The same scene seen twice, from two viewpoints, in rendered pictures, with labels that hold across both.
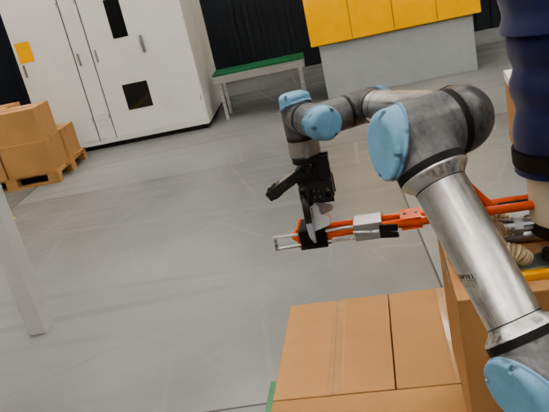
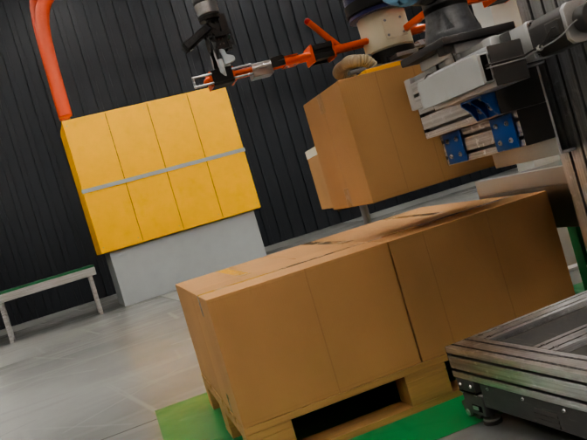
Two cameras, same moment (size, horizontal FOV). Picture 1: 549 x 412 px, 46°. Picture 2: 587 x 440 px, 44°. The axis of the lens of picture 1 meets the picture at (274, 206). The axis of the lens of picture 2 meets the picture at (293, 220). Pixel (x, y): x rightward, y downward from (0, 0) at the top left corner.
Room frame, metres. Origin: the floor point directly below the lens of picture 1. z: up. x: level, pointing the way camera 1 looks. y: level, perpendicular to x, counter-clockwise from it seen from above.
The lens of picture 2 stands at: (-0.68, 0.87, 0.77)
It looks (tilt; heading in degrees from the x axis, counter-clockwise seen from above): 2 degrees down; 334
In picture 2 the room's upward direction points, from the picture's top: 16 degrees counter-clockwise
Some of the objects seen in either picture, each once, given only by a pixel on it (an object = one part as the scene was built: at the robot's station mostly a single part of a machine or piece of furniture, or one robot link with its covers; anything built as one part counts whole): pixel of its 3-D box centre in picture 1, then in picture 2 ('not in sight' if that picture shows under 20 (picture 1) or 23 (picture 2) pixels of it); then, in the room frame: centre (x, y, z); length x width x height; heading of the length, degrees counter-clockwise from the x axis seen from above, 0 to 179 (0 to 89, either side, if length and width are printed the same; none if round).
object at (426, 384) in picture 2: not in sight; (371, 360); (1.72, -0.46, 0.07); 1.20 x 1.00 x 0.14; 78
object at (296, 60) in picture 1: (263, 86); (50, 303); (8.91, -0.21, 0.32); 1.25 x 0.50 x 0.64; 83
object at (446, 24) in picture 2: not in sight; (449, 24); (0.81, -0.46, 1.09); 0.15 x 0.15 x 0.10
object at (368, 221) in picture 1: (368, 226); (260, 70); (1.46, -0.22, 1.19); 0.07 x 0.07 x 0.04; 78
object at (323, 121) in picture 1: (323, 119); not in sight; (1.39, -0.15, 1.50); 0.11 x 0.11 x 0.08; 18
